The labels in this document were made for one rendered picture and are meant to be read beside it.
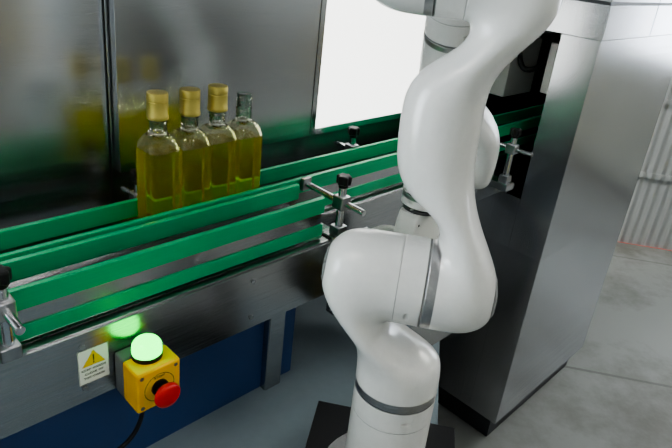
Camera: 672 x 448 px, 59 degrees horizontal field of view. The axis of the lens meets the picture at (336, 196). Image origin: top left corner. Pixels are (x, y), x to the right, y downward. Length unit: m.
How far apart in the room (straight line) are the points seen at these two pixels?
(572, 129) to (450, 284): 1.09
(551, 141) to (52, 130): 1.30
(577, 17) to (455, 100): 1.09
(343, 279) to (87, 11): 0.62
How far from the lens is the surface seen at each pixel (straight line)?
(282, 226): 1.09
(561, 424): 2.56
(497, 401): 2.23
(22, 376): 0.93
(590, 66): 1.76
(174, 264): 0.97
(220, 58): 1.21
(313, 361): 1.34
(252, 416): 1.21
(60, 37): 1.10
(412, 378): 0.85
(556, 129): 1.81
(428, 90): 0.72
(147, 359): 0.94
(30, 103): 1.10
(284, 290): 1.13
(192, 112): 1.04
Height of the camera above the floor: 1.59
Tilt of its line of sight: 24 degrees down
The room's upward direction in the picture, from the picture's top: 7 degrees clockwise
